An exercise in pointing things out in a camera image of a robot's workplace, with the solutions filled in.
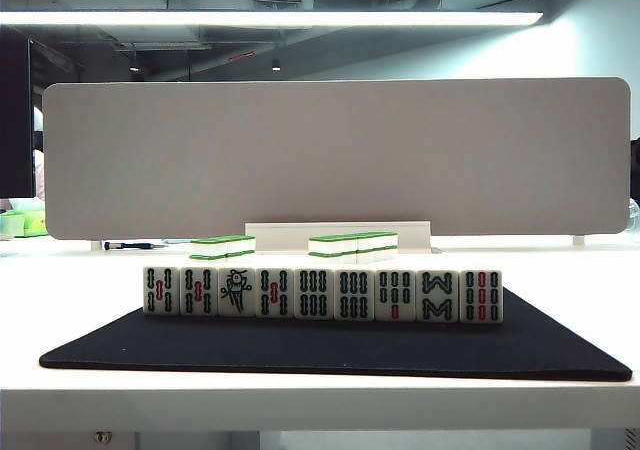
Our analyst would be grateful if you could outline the five bamboo mahjong tile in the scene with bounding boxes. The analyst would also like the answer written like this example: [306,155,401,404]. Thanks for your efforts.
[179,266,218,316]
[143,266,180,316]
[255,267,295,319]

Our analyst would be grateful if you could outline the eight bamboo mahjong tile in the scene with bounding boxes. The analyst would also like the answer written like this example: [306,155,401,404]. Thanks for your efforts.
[416,268,460,324]

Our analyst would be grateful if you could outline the green-backed face-down mahjong tile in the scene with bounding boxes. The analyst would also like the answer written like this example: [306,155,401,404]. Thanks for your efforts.
[226,234,257,254]
[356,245,400,270]
[189,252,229,269]
[356,231,400,251]
[307,234,359,255]
[307,250,359,270]
[190,236,229,257]
[225,249,257,269]

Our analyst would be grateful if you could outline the six bamboo mahjong tile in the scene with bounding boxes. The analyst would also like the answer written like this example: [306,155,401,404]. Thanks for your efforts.
[293,267,334,320]
[333,268,375,321]

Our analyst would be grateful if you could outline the green and white box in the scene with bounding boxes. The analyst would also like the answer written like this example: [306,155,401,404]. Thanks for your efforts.
[0,208,47,239]

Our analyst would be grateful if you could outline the bird bamboo mahjong tile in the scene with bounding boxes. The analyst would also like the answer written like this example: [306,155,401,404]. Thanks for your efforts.
[217,266,256,317]

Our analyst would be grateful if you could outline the black screwdriver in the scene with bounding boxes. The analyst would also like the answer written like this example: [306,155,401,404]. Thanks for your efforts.
[103,240,166,250]

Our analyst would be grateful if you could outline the black rectangular mat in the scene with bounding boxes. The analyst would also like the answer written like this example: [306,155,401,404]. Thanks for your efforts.
[38,287,634,382]

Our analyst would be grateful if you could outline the black computer monitor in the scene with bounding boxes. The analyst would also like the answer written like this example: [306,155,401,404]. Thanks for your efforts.
[0,24,34,199]

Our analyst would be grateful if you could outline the nine bamboo mahjong tile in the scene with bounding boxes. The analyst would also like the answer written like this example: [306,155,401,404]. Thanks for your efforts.
[458,268,504,324]

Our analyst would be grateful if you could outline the seven bamboo mahjong tile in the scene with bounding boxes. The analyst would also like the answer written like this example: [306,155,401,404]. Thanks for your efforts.
[374,268,417,322]

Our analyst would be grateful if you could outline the grey desk divider panel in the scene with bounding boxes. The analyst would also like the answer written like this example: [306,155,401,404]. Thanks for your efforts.
[42,77,631,241]

